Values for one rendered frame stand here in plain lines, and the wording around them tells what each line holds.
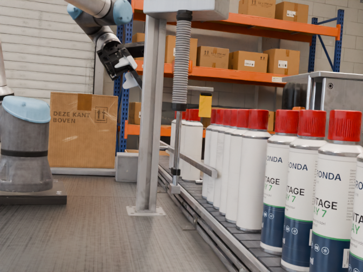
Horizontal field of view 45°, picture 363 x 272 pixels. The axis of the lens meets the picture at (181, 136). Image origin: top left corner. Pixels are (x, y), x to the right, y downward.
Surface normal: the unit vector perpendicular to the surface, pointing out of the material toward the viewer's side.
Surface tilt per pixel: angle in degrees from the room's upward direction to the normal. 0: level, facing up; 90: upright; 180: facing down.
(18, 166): 73
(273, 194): 90
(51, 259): 0
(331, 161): 90
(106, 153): 90
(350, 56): 90
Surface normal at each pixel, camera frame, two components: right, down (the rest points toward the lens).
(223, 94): 0.32, 0.07
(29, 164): 0.55, -0.21
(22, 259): 0.06, -1.00
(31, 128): 0.54, 0.10
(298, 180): -0.62, 0.00
